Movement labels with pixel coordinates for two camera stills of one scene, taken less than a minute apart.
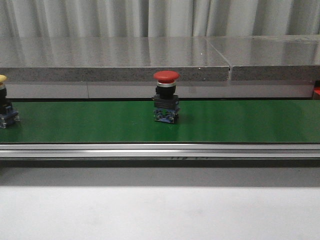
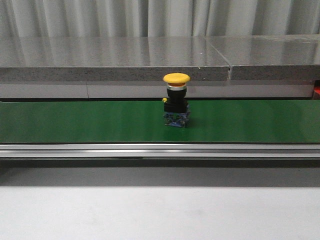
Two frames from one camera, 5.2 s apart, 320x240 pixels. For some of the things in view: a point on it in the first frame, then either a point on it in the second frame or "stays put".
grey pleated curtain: [20, 19] stays put
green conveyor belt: [132, 121] stays put
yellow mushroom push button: [8, 116] to [176, 111]
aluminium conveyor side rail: [159, 150] stays put
